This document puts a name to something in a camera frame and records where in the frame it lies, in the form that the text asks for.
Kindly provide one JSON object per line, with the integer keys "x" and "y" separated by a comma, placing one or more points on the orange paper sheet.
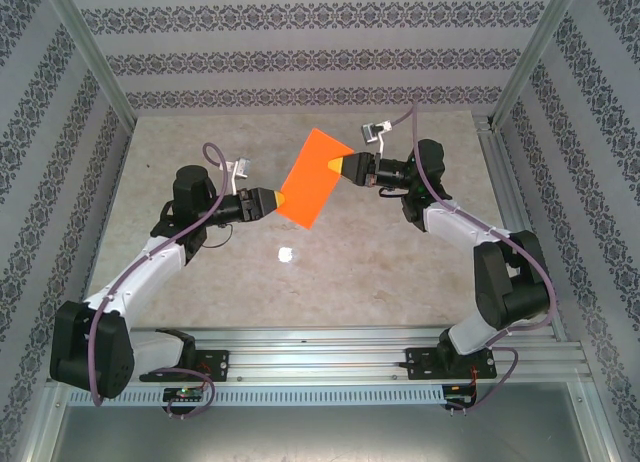
{"x": 312, "y": 182}

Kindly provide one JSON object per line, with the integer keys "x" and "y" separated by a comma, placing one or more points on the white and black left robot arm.
{"x": 150, "y": 282}

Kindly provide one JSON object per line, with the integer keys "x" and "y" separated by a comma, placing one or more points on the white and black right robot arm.
{"x": 450, "y": 229}

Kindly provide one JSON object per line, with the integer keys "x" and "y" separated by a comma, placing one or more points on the grey metal panel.
{"x": 320, "y": 437}

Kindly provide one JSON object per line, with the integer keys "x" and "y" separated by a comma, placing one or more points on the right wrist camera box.
{"x": 372, "y": 132}

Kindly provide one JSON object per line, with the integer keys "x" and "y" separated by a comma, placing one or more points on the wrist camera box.
{"x": 372, "y": 132}
{"x": 243, "y": 168}

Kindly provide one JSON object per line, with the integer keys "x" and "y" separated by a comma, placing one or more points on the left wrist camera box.
{"x": 243, "y": 168}

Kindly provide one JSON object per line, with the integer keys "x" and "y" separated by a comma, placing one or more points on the aluminium side rail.
{"x": 506, "y": 182}

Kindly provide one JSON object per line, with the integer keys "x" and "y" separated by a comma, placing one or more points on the aluminium frame post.
{"x": 37, "y": 447}
{"x": 600, "y": 432}
{"x": 536, "y": 52}
{"x": 93, "y": 57}

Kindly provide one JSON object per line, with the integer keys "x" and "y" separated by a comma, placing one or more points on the aluminium mounting rail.
{"x": 320, "y": 357}

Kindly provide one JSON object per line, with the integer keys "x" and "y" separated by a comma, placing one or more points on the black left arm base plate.
{"x": 220, "y": 362}

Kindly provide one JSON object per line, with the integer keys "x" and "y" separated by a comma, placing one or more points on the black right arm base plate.
{"x": 417, "y": 364}

